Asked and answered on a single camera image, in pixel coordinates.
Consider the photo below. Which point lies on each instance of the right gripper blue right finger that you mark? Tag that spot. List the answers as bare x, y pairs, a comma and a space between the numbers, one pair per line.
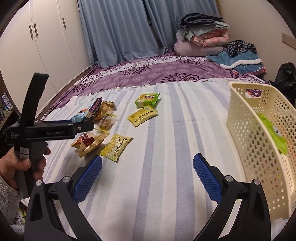
252, 221

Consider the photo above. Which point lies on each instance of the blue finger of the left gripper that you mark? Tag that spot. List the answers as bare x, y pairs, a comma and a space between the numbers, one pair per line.
56, 122

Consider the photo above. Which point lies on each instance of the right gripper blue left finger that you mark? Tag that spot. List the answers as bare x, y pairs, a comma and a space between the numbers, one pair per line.
43, 222

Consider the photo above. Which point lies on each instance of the light blue snack bag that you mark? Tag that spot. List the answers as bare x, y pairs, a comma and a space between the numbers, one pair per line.
80, 117

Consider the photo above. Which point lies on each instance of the orange-brown snack bag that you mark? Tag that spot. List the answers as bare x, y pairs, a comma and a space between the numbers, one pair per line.
87, 142

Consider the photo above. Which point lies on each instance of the clear bag of round crackers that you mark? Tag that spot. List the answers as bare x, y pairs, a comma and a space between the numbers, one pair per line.
106, 122

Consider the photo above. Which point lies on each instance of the yellow biscuit bar packet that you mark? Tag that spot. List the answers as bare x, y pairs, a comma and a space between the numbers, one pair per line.
115, 147

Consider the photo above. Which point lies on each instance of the yellow foil packet with barcode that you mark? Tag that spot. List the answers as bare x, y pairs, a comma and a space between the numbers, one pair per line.
142, 115

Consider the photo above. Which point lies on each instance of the large green snack bag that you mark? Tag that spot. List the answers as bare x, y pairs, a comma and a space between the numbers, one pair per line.
276, 136

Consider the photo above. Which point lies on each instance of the tan pastry wrapper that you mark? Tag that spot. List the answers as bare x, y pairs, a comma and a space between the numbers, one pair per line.
106, 107

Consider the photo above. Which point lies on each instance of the person's left hand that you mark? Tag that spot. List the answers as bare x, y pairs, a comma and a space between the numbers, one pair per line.
10, 163

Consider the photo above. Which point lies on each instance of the small green cracker pack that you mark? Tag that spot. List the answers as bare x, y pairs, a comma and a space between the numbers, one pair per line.
147, 99

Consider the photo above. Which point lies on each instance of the white wardrobe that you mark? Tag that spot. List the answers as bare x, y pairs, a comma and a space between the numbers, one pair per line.
43, 37

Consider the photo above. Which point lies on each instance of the blue-grey curtain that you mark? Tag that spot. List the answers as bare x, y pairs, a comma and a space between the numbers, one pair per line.
117, 31

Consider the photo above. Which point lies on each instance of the cream perforated plastic basket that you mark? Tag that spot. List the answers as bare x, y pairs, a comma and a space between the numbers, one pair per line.
260, 157

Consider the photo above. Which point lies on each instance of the striped white-blue bed cover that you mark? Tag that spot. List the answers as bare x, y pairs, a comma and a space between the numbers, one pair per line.
153, 192

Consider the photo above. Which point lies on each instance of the purple floral bedsheet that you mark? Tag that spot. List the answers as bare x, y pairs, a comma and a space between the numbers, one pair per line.
160, 69

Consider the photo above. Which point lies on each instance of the black backpack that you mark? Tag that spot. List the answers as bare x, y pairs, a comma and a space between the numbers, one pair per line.
285, 81

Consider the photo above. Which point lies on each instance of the stack of folded quilts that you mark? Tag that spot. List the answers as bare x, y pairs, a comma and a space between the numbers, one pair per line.
201, 34

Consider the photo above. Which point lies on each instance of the blue fleece blanket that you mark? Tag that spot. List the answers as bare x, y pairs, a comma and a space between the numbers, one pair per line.
243, 63

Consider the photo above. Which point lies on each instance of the black-white patterned garment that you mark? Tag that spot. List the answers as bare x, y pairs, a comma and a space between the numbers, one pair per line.
237, 47

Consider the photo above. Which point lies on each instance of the beige wall socket plate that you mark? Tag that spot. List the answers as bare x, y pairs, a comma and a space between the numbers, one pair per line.
291, 41

